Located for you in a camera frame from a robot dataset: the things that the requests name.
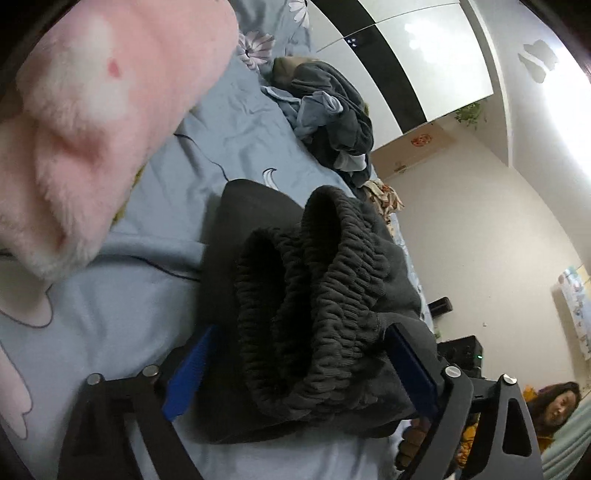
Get pile of dark clothes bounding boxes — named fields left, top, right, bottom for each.
left=262, top=56, right=374, bottom=196

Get white black wardrobe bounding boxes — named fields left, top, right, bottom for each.
left=308, top=1, right=493, bottom=148

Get olive knitted garment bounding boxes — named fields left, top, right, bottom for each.
left=111, top=166, right=145, bottom=227

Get green hanging plant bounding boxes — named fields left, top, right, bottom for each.
left=454, top=100, right=487, bottom=130

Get person in yellow top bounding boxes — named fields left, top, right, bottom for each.
left=452, top=382, right=581, bottom=470

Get beige patterned garment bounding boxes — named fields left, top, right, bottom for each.
left=362, top=178, right=405, bottom=227

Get black box on floor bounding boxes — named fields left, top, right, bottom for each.
left=428, top=297, right=454, bottom=318

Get dark grey sweatpants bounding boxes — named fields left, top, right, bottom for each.
left=195, top=180, right=435, bottom=444

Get person's right hand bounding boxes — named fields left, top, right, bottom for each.
left=394, top=418, right=431, bottom=470

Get pink fluffy blanket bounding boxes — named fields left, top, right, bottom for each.
left=1, top=1, right=238, bottom=280

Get blue floral duvet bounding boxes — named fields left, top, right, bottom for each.
left=1, top=1, right=409, bottom=479

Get wooden door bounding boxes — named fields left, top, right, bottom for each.
left=370, top=123, right=456, bottom=180

